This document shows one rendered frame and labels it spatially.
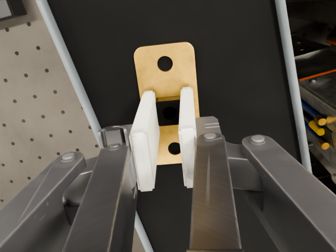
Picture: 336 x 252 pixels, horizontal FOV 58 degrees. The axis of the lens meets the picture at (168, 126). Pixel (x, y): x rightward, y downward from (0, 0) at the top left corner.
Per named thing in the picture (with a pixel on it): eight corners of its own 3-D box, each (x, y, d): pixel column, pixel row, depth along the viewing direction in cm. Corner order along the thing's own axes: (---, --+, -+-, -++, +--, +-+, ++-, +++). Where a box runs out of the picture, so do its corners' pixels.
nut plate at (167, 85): (202, 159, 22) (204, 167, 21) (151, 163, 22) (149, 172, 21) (193, 40, 19) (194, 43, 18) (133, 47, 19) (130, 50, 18)
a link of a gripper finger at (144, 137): (154, 191, 14) (138, 193, 14) (160, 132, 21) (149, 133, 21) (145, 133, 13) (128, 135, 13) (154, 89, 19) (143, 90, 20)
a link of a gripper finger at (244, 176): (197, 163, 12) (277, 157, 11) (194, 116, 16) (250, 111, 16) (200, 196, 12) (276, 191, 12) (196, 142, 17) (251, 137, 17)
